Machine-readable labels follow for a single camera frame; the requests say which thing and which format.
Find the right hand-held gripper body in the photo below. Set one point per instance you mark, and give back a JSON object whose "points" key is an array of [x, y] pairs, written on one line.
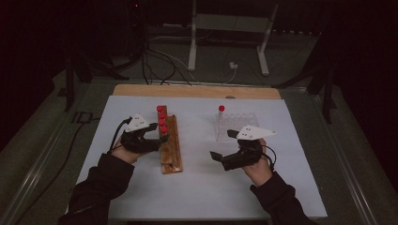
{"points": [[255, 132]]}

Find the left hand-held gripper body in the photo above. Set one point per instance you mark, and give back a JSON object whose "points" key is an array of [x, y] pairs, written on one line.
{"points": [[137, 123]]}

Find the clear plastic test tube rack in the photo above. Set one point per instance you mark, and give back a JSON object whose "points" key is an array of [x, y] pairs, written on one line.
{"points": [[237, 120]]}

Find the wooden test tube rack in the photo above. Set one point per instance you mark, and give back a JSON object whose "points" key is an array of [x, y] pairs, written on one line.
{"points": [[172, 156]]}

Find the person's left hand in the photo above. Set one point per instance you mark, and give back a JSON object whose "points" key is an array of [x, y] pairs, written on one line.
{"points": [[125, 154]]}

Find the person's right hand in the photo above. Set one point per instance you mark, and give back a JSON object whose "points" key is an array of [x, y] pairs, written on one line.
{"points": [[259, 173]]}

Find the white table mat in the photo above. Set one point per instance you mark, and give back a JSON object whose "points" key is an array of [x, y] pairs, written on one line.
{"points": [[200, 193]]}

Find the white plug adapter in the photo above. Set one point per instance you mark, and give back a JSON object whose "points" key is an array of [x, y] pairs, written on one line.
{"points": [[233, 65]]}

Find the black metal stand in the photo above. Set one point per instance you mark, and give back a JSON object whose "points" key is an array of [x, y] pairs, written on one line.
{"points": [[327, 93], [69, 81]]}

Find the white metal stand frame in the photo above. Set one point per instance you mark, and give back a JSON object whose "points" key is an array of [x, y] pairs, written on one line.
{"points": [[192, 47]]}

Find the silver metal rail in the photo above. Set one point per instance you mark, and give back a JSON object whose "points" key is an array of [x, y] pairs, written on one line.
{"points": [[347, 168], [34, 178]]}

